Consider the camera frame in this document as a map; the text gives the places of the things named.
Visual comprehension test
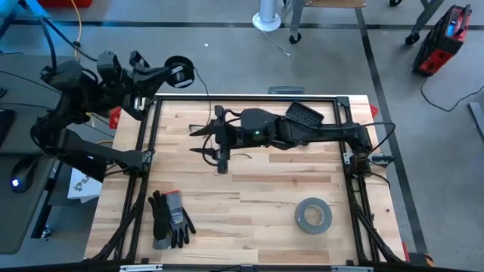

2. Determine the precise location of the grey metal bar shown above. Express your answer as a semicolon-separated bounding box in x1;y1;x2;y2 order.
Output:
467;101;484;141

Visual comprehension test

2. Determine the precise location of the black floor cable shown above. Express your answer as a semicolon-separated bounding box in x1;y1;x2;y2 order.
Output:
420;75;484;113

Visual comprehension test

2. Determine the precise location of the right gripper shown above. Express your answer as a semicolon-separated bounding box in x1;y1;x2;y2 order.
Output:
188;105;230;175

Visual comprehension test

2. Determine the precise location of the silver metal bracket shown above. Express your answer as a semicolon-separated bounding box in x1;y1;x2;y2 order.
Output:
119;264;163;272
330;266;374;272

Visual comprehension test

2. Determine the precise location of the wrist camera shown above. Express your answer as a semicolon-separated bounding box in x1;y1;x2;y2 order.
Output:
96;51;123;87
227;125;247;149

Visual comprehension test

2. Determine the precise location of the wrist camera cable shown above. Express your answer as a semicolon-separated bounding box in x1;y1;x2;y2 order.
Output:
39;17;100;73
201;107;243;168

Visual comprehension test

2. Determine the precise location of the black keyboard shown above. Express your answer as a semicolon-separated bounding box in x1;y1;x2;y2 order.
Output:
0;108;16;148

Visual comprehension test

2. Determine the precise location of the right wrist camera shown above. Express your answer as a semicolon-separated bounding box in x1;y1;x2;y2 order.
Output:
227;125;247;149

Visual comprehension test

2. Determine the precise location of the grey office desk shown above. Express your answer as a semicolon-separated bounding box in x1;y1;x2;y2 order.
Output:
0;54;81;256

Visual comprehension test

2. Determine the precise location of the grey work glove red cuff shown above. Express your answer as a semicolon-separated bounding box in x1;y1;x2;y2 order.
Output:
162;189;197;249

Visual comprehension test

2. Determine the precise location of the orange black corner block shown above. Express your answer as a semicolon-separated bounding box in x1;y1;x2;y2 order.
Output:
409;252;435;267

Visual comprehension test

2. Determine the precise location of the grey duct tape roll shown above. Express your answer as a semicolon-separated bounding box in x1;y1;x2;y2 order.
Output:
293;196;334;235

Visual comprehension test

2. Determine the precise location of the white floor cable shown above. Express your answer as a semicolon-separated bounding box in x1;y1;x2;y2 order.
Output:
259;29;292;58

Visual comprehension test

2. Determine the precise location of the red storage bin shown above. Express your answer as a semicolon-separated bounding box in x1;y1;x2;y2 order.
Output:
36;0;94;9

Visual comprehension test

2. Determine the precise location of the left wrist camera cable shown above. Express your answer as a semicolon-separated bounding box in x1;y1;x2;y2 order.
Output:
39;17;100;73

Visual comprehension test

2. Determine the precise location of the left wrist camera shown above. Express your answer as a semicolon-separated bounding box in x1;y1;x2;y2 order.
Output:
96;51;123;87

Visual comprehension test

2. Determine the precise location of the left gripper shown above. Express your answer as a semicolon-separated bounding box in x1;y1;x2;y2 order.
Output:
109;51;171;120

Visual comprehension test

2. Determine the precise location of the wooden top rolling workbench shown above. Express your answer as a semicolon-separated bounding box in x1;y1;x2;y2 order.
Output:
283;0;446;46

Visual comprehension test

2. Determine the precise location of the thin black cord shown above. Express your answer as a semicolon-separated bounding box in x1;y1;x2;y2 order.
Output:
191;66;253;178

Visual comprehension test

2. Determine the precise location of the grey floor plate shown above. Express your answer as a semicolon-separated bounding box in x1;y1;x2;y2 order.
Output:
268;85;306;95

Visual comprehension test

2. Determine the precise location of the black computer mouse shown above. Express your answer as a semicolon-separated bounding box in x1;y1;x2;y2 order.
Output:
9;158;37;194

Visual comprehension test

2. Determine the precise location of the black cord spool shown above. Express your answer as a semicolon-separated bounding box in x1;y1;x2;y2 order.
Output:
164;55;196;89

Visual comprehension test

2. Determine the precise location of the red black tool case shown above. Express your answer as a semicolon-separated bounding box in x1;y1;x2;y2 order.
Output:
411;3;473;78

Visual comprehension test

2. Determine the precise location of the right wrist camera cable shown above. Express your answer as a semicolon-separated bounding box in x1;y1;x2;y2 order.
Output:
201;107;243;168

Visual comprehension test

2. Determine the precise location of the white paper box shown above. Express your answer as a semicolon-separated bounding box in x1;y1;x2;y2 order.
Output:
67;168;104;204

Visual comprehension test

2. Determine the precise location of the black palm work glove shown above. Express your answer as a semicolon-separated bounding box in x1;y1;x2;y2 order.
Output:
147;190;173;250

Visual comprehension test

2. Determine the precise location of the yellow extension cable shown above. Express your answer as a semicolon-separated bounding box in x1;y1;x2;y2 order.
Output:
70;0;114;147

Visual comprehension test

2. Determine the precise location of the white pole base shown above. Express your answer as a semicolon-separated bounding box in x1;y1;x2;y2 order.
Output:
252;0;283;33

